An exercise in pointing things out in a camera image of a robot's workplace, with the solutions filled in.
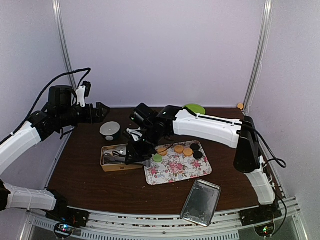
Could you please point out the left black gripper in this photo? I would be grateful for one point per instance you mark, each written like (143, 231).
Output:
(99, 117)

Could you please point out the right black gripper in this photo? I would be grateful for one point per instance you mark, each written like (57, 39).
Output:
(138, 155)

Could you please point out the beige cookie tin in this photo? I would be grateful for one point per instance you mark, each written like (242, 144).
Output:
(109, 165)

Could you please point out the metal tongs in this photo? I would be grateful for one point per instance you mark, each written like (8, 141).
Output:
(115, 157)

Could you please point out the floral rectangular tray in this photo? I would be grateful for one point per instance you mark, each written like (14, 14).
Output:
(177, 167)

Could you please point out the silver metal tin lid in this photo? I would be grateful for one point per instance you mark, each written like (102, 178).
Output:
(201, 203)

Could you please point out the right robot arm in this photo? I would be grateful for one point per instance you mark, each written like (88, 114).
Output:
(238, 134)

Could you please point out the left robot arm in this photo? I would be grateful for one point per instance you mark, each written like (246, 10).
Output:
(65, 108)

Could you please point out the green cookie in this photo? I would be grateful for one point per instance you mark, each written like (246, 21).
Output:
(157, 158)

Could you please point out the tan biscuit cookie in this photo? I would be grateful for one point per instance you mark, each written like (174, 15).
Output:
(162, 151)
(179, 149)

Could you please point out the white and dark bowl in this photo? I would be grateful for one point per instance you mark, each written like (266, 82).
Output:
(110, 131)

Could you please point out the black sandwich cookie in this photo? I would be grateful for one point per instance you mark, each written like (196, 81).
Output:
(195, 147)
(197, 155)

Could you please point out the green plate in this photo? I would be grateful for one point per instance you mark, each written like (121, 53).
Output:
(196, 108)

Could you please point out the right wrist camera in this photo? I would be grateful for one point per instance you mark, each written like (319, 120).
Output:
(133, 134)

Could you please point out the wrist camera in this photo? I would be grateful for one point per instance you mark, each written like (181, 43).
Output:
(133, 134)
(82, 92)

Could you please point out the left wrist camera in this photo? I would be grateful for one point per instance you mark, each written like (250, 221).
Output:
(82, 92)

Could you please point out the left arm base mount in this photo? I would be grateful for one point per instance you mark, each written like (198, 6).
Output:
(65, 214)

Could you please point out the left aluminium frame post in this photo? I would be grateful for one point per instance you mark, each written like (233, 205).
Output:
(61, 34)

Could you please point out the aluminium frame post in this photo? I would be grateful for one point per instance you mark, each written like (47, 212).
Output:
(260, 51)
(61, 34)

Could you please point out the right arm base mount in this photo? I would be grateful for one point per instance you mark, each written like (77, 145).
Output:
(261, 213)

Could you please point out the front aluminium rail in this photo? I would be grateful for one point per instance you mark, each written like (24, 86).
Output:
(225, 225)

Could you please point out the right aluminium frame post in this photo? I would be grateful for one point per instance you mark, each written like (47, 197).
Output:
(260, 51)

